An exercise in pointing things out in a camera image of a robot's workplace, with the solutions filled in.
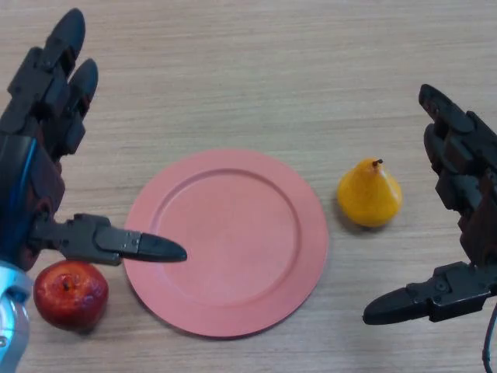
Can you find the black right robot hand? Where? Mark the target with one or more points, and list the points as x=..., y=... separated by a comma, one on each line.
x=473, y=186

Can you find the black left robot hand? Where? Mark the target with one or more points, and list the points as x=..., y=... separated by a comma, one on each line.
x=27, y=175

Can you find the yellow pear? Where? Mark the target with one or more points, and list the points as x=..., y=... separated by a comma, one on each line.
x=369, y=198

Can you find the red apple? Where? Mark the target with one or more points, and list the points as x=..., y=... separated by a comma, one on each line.
x=70, y=303

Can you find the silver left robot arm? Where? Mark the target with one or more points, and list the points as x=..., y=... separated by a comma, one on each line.
x=11, y=330

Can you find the pink round plate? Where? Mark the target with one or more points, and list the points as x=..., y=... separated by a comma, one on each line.
x=233, y=241

